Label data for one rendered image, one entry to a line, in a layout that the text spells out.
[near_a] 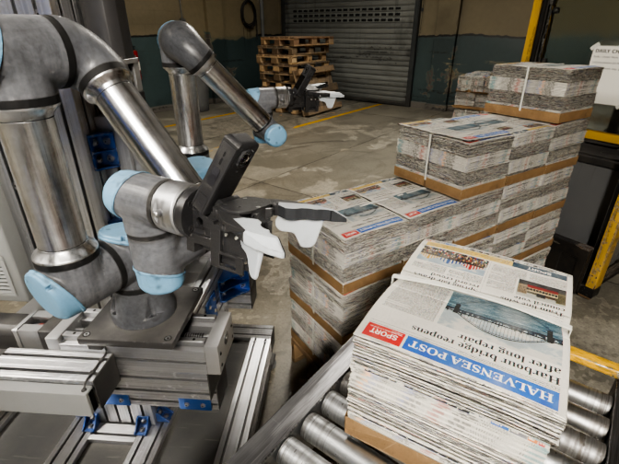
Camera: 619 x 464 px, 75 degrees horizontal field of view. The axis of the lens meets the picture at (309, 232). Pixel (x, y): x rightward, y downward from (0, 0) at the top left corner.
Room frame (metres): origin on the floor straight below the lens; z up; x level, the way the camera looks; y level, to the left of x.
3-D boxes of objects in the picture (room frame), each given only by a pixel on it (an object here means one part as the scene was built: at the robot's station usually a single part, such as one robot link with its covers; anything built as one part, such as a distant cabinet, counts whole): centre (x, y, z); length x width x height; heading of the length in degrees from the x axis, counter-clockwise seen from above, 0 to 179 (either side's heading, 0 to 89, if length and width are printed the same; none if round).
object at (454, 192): (1.72, -0.61, 0.86); 0.38 x 0.29 x 0.04; 33
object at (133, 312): (0.81, 0.41, 0.87); 0.15 x 0.15 x 0.10
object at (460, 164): (1.72, -0.61, 0.95); 0.38 x 0.29 x 0.23; 33
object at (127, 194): (0.57, 0.25, 1.21); 0.11 x 0.08 x 0.09; 60
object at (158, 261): (0.58, 0.24, 1.12); 0.11 x 0.08 x 0.11; 150
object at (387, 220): (1.64, -0.50, 0.42); 1.17 x 0.39 x 0.83; 123
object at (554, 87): (2.04, -1.11, 0.65); 0.39 x 0.30 x 1.29; 33
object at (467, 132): (1.73, -0.61, 1.07); 0.37 x 0.29 x 0.01; 33
